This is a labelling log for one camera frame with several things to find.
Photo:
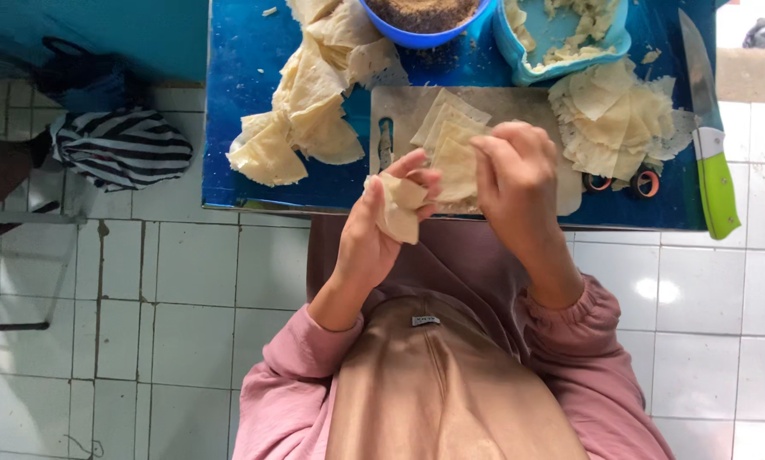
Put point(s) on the pale plastic cutting board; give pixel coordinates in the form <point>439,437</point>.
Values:
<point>523,102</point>

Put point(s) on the large heap of pastry wrappers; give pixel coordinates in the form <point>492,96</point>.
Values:
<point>312,96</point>

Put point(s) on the black white striped cloth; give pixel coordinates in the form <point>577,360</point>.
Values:
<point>124,150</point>

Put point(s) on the dough scraps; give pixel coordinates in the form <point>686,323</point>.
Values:
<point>577,48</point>

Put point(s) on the round pile of pastry wrappers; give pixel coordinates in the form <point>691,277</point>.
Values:
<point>612,121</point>

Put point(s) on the dark grey bundle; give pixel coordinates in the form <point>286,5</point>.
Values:
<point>764,32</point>

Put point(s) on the pink long-sleeved top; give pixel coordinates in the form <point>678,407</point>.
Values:
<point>606,383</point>

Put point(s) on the person's left hand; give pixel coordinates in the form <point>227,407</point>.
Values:
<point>363,246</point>

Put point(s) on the metal chair frame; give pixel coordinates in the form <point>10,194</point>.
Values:
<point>12,217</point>

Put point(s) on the small dough crumb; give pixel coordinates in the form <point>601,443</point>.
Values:
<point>650,56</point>
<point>269,11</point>

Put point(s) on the blue plastic bowl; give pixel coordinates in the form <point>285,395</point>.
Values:
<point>478,29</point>

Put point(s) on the beige headscarf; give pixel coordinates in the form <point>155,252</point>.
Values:
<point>446,390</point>

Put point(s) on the dark bag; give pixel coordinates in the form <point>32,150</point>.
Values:
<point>85,80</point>

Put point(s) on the person's right fingers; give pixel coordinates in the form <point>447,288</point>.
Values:
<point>489,167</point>

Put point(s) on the mauve skirt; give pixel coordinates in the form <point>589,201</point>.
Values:
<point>459,262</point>

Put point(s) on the brown crumbly filling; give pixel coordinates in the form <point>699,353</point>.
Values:
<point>424,13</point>

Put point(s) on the light blue plastic container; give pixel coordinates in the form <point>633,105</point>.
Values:
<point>516,64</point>

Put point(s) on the square pastry wrapper sheet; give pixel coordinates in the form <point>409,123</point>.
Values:
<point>454,130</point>
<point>454,102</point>
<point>449,116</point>
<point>456,172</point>

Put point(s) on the person's right hand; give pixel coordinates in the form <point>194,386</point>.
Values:
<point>526,191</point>

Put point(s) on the brown doormat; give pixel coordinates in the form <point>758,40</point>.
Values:
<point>752,76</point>

